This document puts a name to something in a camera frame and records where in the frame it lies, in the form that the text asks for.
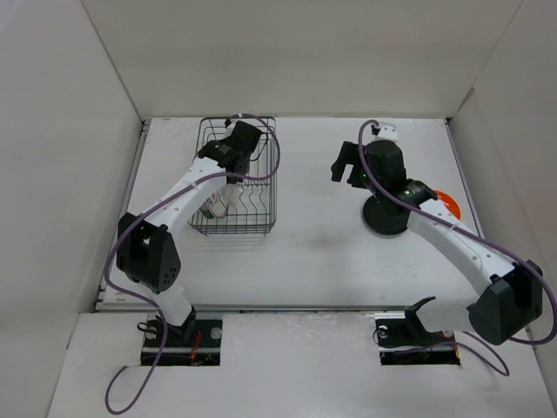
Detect green rimmed white plate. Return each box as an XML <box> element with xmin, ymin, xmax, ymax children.
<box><xmin>199</xmin><ymin>203</ymin><xmax>214</xmax><ymax>219</ymax></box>

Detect clear glass plate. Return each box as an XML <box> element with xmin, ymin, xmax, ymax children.
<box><xmin>221</xmin><ymin>184</ymin><xmax>243</xmax><ymax>208</ymax></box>

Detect white plate red characters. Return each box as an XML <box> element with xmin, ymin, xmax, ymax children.
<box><xmin>205</xmin><ymin>191</ymin><xmax>228</xmax><ymax>219</ymax></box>

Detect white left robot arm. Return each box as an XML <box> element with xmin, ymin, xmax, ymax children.
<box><xmin>116</xmin><ymin>120</ymin><xmax>263</xmax><ymax>346</ymax></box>

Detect grey wire dish rack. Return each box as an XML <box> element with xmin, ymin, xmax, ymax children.
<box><xmin>189</xmin><ymin>116</ymin><xmax>277</xmax><ymax>235</ymax></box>

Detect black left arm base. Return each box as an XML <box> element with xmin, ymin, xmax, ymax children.
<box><xmin>136</xmin><ymin>316</ymin><xmax>223</xmax><ymax>367</ymax></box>

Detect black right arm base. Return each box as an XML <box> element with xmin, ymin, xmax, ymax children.
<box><xmin>372</xmin><ymin>297</ymin><xmax>460</xmax><ymax>366</ymax></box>

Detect black round plate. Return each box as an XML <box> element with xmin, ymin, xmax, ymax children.
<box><xmin>362</xmin><ymin>195</ymin><xmax>410</xmax><ymax>236</ymax></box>

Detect orange round plate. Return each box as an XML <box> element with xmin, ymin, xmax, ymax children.
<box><xmin>435</xmin><ymin>190</ymin><xmax>461</xmax><ymax>220</ymax></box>

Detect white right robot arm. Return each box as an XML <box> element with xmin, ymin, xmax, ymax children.
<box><xmin>331</xmin><ymin>139</ymin><xmax>543</xmax><ymax>347</ymax></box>

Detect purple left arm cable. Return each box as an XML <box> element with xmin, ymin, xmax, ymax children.
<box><xmin>105</xmin><ymin>112</ymin><xmax>281</xmax><ymax>414</ymax></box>

